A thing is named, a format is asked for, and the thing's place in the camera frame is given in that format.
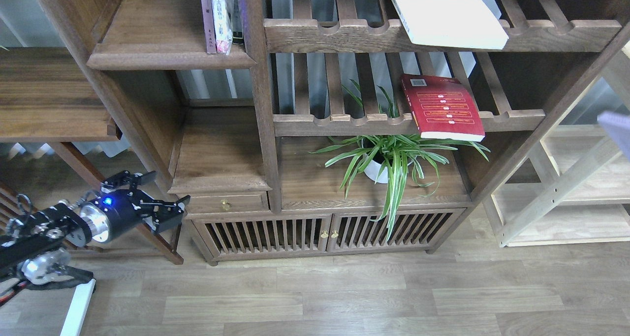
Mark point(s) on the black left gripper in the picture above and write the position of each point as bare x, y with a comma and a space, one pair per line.
114, 213

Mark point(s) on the white book with green cover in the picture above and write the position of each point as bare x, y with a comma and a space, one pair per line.
451, 23

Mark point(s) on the lavender paperback book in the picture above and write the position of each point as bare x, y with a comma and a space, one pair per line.
617, 127

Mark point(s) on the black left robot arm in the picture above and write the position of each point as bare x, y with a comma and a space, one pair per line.
32, 247

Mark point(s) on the white robot base bar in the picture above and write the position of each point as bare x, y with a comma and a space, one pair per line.
78, 308

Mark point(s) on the light wooden shelf rack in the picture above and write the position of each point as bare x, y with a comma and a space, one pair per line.
580, 190

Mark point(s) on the brass drawer knob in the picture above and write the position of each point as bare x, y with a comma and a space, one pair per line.
225, 205

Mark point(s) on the dark wooden bookshelf cabinet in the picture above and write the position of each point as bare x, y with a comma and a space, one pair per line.
240, 127

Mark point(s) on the white pink upright book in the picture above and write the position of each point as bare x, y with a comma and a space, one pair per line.
222, 11

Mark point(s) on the dark upright book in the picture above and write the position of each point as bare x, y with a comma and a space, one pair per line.
237, 24

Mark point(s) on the thin mauve upright book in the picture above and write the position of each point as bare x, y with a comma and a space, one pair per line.
208, 26

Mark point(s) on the white plant pot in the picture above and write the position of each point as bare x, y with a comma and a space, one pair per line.
376, 169

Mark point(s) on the green spider plant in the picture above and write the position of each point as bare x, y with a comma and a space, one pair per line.
425, 157

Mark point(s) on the red hardcover book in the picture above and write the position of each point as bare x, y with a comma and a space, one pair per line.
442, 108

